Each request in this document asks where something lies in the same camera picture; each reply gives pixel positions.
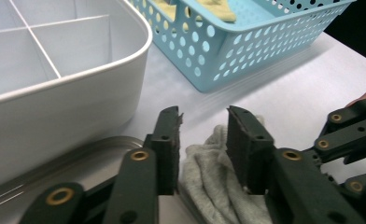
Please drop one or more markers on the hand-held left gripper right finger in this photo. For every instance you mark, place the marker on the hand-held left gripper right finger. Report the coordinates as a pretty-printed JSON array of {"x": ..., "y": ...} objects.
[{"x": 249, "y": 152}]

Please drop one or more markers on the blue perforated plastic basket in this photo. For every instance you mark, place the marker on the blue perforated plastic basket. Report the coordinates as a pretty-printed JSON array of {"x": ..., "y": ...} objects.
[{"x": 249, "y": 46}]

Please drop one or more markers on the translucent grey box lid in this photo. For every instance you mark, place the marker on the translucent grey box lid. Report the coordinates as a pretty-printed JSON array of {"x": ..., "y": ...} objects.
[{"x": 87, "y": 168}]

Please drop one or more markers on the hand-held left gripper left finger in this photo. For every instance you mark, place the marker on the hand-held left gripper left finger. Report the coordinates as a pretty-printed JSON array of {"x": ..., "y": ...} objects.
[{"x": 167, "y": 149}]

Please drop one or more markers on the white divided storage box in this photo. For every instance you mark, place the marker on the white divided storage box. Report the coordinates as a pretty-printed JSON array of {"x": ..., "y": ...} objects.
[{"x": 63, "y": 109}]

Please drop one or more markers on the grey sock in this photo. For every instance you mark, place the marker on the grey sock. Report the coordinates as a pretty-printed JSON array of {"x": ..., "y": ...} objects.
[
  {"x": 203, "y": 174},
  {"x": 234, "y": 205}
]

